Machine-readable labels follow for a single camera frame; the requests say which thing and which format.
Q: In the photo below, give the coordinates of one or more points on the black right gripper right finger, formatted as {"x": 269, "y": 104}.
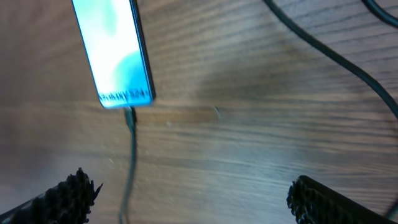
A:
{"x": 311, "y": 202}

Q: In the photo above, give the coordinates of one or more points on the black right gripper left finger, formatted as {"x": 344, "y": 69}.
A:
{"x": 69, "y": 202}

